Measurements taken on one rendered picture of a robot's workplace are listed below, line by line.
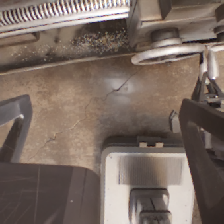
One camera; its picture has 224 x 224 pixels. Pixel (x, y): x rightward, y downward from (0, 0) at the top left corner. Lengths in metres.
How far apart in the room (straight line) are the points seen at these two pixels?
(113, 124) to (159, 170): 0.41
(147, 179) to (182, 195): 0.21
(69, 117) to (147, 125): 0.51
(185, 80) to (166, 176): 0.61
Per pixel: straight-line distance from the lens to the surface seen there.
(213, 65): 0.49
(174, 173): 1.15
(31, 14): 0.61
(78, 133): 1.31
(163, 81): 1.31
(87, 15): 0.64
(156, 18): 0.51
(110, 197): 1.15
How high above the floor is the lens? 1.26
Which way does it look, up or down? 84 degrees down
